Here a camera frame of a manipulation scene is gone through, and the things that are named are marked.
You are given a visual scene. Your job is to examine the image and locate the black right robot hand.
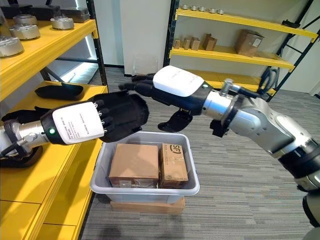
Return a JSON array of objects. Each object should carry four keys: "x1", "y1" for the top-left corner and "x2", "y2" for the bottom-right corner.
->
[{"x1": 118, "y1": 65, "x2": 214, "y2": 133}]

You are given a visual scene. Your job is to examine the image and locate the flat cardboard box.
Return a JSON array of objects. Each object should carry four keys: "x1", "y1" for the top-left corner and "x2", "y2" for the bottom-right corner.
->
[{"x1": 109, "y1": 196, "x2": 186, "y2": 215}]

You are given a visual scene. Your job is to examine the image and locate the plain brown cardboard box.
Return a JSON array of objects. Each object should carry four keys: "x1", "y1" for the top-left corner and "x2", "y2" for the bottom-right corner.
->
[{"x1": 108, "y1": 143, "x2": 160, "y2": 189}]

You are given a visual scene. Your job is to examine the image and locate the small black device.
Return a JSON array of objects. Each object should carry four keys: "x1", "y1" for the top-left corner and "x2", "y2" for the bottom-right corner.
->
[{"x1": 282, "y1": 18, "x2": 301, "y2": 29}]

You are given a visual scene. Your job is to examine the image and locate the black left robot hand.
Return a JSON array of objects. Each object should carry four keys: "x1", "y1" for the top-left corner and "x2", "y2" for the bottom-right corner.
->
[{"x1": 40, "y1": 99, "x2": 114, "y2": 146}]

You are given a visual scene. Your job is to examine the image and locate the printed brown cardboard box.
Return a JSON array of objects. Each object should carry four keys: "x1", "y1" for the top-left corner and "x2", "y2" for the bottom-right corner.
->
[{"x1": 158, "y1": 142, "x2": 189, "y2": 190}]

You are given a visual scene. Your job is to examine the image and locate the black case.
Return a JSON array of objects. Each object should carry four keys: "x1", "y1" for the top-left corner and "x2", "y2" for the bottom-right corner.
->
[
  {"x1": 0, "y1": 4, "x2": 29, "y2": 20},
  {"x1": 26, "y1": 4, "x2": 62, "y2": 21}
]

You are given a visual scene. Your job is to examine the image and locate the coiled dark cables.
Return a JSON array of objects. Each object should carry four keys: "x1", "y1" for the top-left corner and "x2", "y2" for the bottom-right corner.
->
[{"x1": 259, "y1": 66, "x2": 279, "y2": 94}]

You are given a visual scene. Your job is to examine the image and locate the yellow shelf with sole parts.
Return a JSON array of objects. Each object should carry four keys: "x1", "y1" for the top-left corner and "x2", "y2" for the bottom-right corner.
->
[{"x1": 0, "y1": 0, "x2": 110, "y2": 240}]

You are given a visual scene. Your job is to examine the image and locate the medium brown cardboard box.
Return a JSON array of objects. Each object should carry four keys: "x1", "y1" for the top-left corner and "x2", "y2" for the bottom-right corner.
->
[{"x1": 201, "y1": 33, "x2": 218, "y2": 51}]

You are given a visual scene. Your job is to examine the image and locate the grey plastic box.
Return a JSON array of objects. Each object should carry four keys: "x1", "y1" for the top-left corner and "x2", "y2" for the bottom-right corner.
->
[{"x1": 89, "y1": 131, "x2": 200, "y2": 204}]

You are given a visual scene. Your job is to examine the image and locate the dark grey case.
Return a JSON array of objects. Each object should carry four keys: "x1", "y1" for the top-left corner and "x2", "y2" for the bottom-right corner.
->
[{"x1": 60, "y1": 6, "x2": 91, "y2": 24}]

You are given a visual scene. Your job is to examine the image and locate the yellow shelf with cardboard boxes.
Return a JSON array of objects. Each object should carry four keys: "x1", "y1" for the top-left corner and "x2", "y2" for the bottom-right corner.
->
[{"x1": 165, "y1": 0, "x2": 320, "y2": 102}]

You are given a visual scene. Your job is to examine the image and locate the silver round motor part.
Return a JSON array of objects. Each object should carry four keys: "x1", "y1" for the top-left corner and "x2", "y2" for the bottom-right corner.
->
[
  {"x1": 50, "y1": 15, "x2": 75, "y2": 30},
  {"x1": 12, "y1": 14, "x2": 38, "y2": 26},
  {"x1": 9, "y1": 23, "x2": 41, "y2": 40},
  {"x1": 0, "y1": 35, "x2": 25, "y2": 58}
]

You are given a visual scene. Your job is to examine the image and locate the large brown cardboard box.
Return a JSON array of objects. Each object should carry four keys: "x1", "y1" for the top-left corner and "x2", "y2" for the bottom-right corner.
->
[{"x1": 234, "y1": 28, "x2": 265, "y2": 58}]

